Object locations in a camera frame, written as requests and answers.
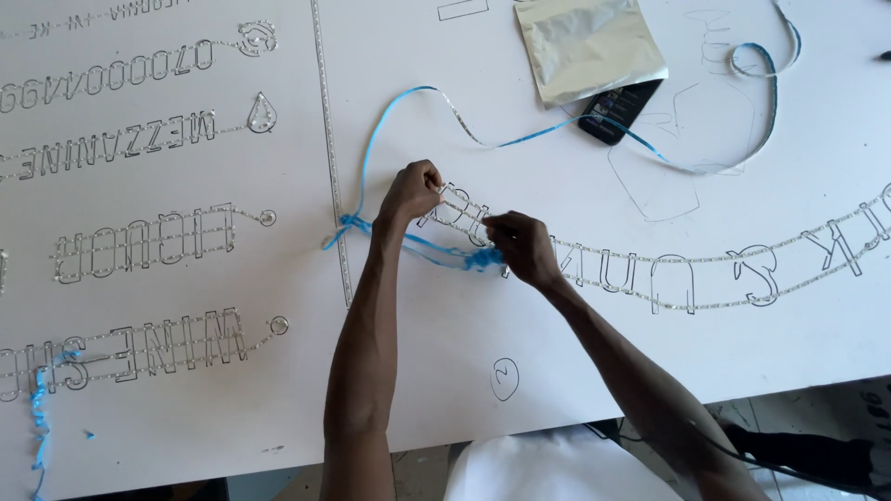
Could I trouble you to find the white sign board with lettering rows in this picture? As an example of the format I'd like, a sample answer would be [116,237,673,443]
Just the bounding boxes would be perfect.
[0,0,353,501]

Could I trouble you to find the silver foil bag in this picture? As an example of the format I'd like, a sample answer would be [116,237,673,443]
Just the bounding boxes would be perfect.
[514,0,670,109]

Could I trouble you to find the crumpled blue backing tape scrap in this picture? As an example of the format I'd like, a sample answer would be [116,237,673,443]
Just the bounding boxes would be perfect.
[28,349,84,501]

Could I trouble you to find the straight LED strip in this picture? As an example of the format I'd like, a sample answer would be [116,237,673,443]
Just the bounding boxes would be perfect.
[309,0,355,308]

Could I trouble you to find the person's left hand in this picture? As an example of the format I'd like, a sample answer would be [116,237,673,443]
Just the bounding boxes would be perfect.
[373,159,447,235]

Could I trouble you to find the white sign board with curved lettering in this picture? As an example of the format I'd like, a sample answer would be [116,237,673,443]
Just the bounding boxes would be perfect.
[313,0,891,455]

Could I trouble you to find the blue-backed LED strip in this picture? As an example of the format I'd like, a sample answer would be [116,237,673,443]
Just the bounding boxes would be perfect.
[355,0,803,225]

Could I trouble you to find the person's white shirt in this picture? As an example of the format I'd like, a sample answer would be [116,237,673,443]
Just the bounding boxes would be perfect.
[443,424,687,501]

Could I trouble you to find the black smartphone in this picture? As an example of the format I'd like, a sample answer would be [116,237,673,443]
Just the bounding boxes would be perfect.
[577,78,664,146]

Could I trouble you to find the peeled blue backing tape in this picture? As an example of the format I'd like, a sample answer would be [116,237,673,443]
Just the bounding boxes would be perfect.
[322,212,506,274]

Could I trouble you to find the black cable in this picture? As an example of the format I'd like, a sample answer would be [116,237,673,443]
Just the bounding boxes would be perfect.
[583,416,891,497]

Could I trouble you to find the LED strip lettering row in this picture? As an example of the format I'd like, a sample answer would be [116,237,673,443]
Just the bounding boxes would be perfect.
[0,19,278,116]
[0,0,190,40]
[0,307,291,404]
[50,202,278,285]
[0,91,278,184]

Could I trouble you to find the LED strip in curved lettering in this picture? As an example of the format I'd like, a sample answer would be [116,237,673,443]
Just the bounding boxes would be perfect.
[416,181,891,315]

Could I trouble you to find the person's right hand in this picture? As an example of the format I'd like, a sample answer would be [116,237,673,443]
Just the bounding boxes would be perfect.
[482,211,569,290]

